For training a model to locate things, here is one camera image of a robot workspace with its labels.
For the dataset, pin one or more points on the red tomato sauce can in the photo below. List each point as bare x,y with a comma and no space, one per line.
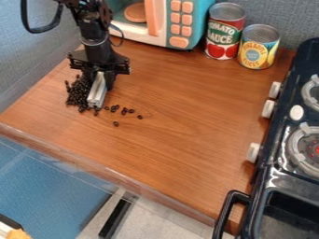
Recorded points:
224,31

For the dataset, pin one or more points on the toy microwave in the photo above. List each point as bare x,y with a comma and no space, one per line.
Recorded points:
166,19

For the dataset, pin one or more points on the yellow pineapple can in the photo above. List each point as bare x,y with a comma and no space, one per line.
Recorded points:
258,46

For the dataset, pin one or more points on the grey metal bar tool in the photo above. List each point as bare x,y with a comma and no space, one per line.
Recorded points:
96,90

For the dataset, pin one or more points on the pile of black bits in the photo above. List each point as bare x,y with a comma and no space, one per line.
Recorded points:
79,92

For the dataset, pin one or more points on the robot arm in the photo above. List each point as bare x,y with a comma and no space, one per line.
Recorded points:
94,21

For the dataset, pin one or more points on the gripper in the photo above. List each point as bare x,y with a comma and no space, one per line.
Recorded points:
99,62

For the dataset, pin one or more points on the toy stove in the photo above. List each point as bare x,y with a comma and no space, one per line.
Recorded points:
286,149

